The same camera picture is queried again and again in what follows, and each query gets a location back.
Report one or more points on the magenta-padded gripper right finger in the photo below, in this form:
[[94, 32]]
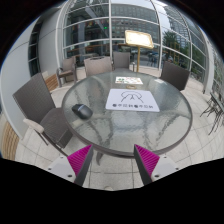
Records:
[[147, 159]]

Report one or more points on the gold-framed menu stand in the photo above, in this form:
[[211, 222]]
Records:
[[139, 38]]

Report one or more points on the black metal chairs group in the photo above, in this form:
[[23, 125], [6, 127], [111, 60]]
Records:
[[213, 108]]

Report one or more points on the small white card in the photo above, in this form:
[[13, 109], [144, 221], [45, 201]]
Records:
[[159, 81]]

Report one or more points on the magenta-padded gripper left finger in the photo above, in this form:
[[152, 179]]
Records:
[[79, 160]]

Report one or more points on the black computer mouse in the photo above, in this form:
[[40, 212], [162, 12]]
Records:
[[81, 111]]

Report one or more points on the tan tape roll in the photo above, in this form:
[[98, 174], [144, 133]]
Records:
[[131, 86]]

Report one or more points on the grey wicker armchair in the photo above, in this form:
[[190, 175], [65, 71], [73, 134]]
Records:
[[36, 100], [68, 66], [97, 66], [121, 60], [175, 76]]

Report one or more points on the white printed mouse pad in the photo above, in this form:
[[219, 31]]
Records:
[[132, 100]]

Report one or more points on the laminated picture menu card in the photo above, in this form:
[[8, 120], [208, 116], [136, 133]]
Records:
[[129, 80]]

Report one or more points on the wooden slat bench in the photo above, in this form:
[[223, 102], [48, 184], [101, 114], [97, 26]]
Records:
[[10, 141], [51, 82]]

